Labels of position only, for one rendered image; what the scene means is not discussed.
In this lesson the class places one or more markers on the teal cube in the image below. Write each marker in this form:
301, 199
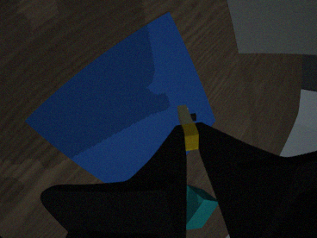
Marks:
199, 206

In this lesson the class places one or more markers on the grey panel with socket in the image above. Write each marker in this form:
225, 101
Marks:
275, 26

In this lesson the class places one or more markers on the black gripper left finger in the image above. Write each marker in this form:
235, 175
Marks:
152, 201

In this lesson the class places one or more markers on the blue square mat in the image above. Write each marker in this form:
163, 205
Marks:
112, 117

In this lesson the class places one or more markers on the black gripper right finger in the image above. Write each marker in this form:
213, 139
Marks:
254, 188

